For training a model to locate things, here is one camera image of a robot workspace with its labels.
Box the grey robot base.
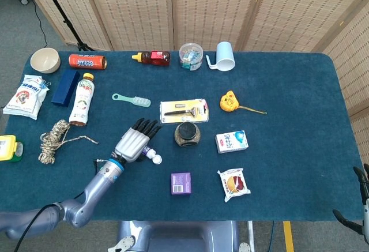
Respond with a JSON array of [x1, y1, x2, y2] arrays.
[[108, 220, 256, 252]]

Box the carded black tool pack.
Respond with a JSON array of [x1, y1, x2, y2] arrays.
[[159, 98, 210, 125]]

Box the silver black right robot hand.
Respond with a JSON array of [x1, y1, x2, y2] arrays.
[[332, 164, 369, 237]]

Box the clear jar of binder clips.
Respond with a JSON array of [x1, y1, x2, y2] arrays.
[[179, 42, 205, 72]]

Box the blue table cloth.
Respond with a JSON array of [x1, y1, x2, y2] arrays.
[[0, 50, 366, 223]]

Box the purple soap box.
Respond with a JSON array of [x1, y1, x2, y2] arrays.
[[170, 172, 193, 196]]

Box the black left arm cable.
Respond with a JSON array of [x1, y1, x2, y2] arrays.
[[13, 158, 116, 252]]

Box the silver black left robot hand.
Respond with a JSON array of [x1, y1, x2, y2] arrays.
[[114, 118, 163, 163]]

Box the white mug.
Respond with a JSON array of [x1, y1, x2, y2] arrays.
[[205, 41, 236, 72]]

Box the black tripod stand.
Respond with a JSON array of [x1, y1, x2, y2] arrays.
[[36, 0, 96, 52]]

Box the white blue milk carton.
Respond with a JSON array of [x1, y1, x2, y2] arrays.
[[214, 130, 249, 154]]

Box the bear-shaped honey bottle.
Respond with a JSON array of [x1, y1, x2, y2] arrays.
[[131, 50, 171, 67]]

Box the round glass jar black lid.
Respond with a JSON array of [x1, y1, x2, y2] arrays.
[[174, 121, 202, 148]]

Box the yellow green container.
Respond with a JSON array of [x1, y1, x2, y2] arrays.
[[0, 134, 25, 163]]

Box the beige bowl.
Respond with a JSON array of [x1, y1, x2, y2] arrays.
[[30, 47, 62, 74]]

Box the orange Arctic Ocean can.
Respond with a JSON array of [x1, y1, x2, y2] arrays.
[[68, 54, 108, 70]]

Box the navy blue long box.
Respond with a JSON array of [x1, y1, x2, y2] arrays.
[[51, 69, 81, 107]]

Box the white pastry snack packet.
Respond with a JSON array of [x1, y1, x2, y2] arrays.
[[217, 168, 251, 203]]

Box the braided rope bundle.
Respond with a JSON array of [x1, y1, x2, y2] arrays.
[[38, 119, 100, 165]]

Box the white drink bottle yellow cap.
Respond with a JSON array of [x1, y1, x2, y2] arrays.
[[68, 73, 96, 127]]

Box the white powder bag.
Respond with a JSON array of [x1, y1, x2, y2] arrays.
[[2, 74, 50, 121]]

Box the yellow tape measure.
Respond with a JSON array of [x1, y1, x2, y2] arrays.
[[219, 90, 268, 115]]

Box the blue cable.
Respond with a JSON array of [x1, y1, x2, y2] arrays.
[[269, 220, 276, 252]]

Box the mint green brush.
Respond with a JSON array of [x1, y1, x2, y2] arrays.
[[111, 92, 152, 108]]

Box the bamboo folding screen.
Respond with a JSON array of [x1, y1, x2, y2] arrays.
[[18, 0, 369, 166]]

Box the purple white toothpaste tube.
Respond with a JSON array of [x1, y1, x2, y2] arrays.
[[138, 145, 163, 166]]

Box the thin black floor cable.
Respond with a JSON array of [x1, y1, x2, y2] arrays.
[[32, 1, 49, 48]]

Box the white table leg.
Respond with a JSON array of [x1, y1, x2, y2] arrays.
[[247, 220, 256, 252]]

